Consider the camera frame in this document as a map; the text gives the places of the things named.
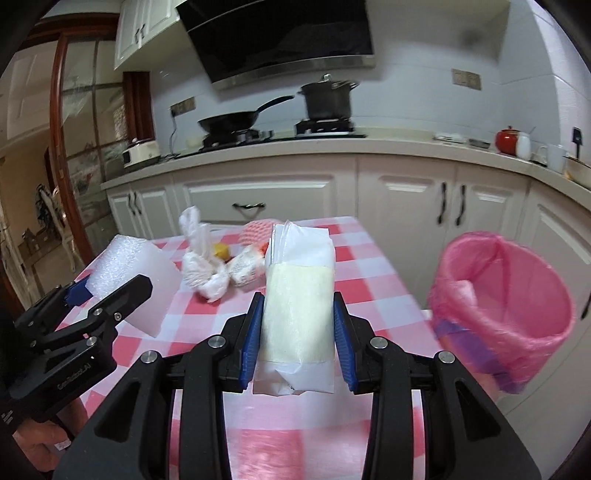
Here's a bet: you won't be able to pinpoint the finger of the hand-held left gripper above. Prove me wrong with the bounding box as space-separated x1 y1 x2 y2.
14 276 95 343
31 274 153 366

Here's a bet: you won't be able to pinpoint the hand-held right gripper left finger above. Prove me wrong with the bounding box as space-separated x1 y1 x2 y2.
51 291 266 480

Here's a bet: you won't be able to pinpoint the white upper cabinet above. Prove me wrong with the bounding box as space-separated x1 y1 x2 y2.
113 0 185 71
372 0 513 63

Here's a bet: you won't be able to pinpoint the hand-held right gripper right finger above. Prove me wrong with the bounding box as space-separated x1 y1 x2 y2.
332 292 543 480

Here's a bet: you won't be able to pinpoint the black stock pot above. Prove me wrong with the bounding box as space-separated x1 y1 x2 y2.
297 74 360 121

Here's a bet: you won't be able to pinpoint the white stone countertop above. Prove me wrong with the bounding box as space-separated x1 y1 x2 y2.
100 131 591 197

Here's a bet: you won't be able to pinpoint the ornate dining chair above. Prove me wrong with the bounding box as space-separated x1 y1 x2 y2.
51 185 77 273

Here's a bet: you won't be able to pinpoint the black range hood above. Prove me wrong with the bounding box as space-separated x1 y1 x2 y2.
175 0 376 90

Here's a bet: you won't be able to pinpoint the black power cable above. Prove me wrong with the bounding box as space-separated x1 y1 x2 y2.
168 113 181 158

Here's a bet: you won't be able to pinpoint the white printed paper wrapper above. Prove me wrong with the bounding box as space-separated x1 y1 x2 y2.
228 244 267 287

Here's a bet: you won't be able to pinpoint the small pink foam fruit net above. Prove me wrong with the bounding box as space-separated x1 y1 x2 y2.
242 220 278 245

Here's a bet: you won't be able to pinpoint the white lower cabinets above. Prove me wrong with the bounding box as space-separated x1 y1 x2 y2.
106 154 591 416

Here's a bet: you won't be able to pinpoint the white bowl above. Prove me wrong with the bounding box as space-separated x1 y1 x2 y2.
562 154 591 183

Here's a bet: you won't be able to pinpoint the bubble textured white foam block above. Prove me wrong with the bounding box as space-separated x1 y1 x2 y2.
85 234 183 342

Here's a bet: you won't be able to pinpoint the white plastic bag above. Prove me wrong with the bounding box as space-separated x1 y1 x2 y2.
179 207 230 303

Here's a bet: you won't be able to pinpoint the white rice cooker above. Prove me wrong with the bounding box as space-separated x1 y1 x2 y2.
122 137 161 168

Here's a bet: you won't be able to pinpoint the black gas stove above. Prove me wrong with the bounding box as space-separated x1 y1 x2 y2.
198 117 368 151

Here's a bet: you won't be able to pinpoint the wooden glass sliding door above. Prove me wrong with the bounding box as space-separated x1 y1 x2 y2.
48 32 155 278

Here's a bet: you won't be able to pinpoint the pink bagged trash bin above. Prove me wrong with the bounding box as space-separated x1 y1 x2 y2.
427 232 578 395

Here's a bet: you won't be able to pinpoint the black wok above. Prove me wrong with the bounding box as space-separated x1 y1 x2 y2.
197 95 295 134

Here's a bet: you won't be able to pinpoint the red checkered tablecloth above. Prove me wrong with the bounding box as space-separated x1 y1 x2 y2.
69 216 435 480

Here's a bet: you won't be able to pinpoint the white mug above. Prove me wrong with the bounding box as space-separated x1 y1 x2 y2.
536 144 568 174

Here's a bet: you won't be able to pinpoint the white paper packet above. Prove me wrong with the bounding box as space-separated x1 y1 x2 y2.
253 219 335 398

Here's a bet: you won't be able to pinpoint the person's left hand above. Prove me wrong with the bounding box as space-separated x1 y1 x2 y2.
14 421 74 472

